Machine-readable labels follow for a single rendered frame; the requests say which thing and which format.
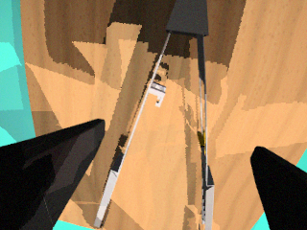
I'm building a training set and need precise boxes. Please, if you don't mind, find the wooden board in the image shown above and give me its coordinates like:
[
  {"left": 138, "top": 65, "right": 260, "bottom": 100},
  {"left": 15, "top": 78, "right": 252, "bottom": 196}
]
[{"left": 20, "top": 0, "right": 307, "bottom": 230}]

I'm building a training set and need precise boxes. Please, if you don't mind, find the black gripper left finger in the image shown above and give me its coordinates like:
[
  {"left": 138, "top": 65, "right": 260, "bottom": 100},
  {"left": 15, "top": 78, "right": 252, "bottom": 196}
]
[{"left": 0, "top": 118, "right": 106, "bottom": 230}]

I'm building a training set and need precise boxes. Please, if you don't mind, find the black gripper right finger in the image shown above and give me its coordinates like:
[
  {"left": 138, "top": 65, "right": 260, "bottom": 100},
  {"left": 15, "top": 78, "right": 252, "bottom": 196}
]
[{"left": 249, "top": 146, "right": 307, "bottom": 230}]

